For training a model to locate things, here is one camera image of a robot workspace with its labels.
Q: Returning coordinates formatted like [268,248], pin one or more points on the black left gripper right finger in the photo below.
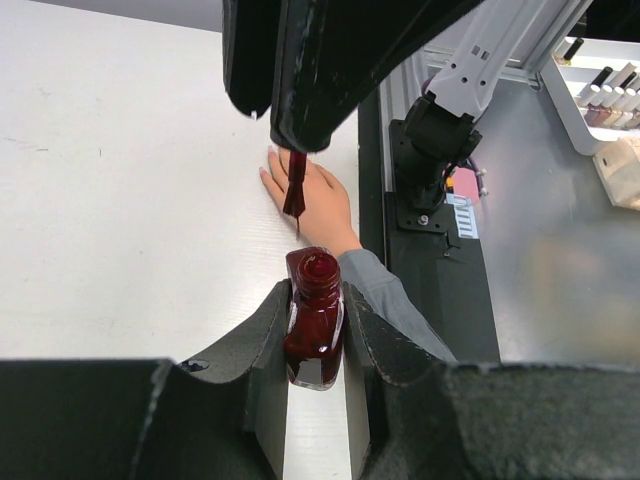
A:
[413,416]

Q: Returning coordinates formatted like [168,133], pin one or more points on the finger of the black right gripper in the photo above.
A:
[249,37]
[330,55]

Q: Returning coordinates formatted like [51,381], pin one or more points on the red nail polish bottle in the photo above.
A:
[313,341]

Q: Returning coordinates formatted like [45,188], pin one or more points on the nail polish brush cap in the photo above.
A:
[294,203]

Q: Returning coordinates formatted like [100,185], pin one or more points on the mannequin hand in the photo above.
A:
[326,221]

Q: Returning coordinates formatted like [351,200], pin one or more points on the white tray of polish bottles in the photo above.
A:
[595,92]

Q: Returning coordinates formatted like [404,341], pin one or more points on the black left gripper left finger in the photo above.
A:
[220,414]

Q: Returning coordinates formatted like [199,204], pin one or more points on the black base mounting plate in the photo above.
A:
[442,271]

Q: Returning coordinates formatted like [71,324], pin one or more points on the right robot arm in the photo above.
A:
[440,126]

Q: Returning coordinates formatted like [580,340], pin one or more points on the beige cardboard box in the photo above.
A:
[618,168]

